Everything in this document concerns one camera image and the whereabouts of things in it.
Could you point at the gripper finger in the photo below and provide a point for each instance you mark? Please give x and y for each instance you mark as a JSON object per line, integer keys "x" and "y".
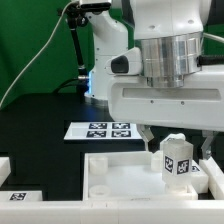
{"x": 206, "y": 146}
{"x": 146, "y": 134}

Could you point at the white wall block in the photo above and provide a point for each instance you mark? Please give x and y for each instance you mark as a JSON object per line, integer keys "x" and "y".
{"x": 5, "y": 169}
{"x": 216, "y": 177}

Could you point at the white left wall block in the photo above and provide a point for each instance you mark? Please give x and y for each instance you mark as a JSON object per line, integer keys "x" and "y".
{"x": 5, "y": 169}

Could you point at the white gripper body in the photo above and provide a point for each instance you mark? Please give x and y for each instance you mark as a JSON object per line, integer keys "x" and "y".
{"x": 198, "y": 104}

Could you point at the white right wall block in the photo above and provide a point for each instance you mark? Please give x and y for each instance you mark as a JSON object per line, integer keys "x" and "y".
{"x": 216, "y": 177}

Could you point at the camera on mount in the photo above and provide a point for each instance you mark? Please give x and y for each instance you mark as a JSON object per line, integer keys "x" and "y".
{"x": 91, "y": 5}

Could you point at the white fiducial marker sheet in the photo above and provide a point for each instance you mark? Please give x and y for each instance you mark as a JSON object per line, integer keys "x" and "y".
{"x": 101, "y": 130}

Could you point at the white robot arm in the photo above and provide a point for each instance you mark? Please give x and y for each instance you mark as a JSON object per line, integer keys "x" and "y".
{"x": 165, "y": 79}

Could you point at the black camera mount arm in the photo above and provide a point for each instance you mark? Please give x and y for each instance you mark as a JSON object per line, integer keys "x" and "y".
{"x": 75, "y": 17}

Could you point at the white square tabletop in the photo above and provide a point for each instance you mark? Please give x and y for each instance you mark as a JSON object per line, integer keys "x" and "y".
{"x": 126, "y": 176}

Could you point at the white front wall rail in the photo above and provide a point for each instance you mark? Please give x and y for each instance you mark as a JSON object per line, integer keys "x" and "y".
{"x": 123, "y": 212}

